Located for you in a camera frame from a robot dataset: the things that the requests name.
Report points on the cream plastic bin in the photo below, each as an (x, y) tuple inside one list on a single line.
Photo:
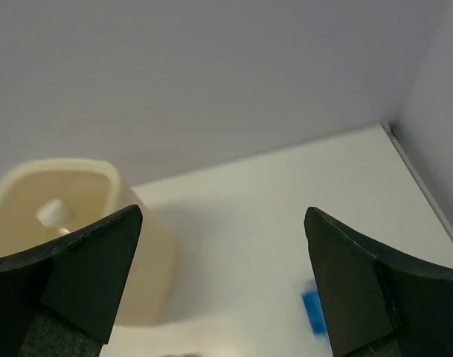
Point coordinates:
[(45, 199)]

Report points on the blue label water bottle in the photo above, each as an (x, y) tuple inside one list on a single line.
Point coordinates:
[(312, 304)]

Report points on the large clear white-cap bottle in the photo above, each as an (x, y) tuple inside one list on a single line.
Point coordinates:
[(54, 215)]

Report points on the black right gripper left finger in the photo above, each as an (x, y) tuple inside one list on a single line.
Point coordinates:
[(61, 298)]

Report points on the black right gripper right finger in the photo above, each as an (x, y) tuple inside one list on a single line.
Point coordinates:
[(377, 300)]

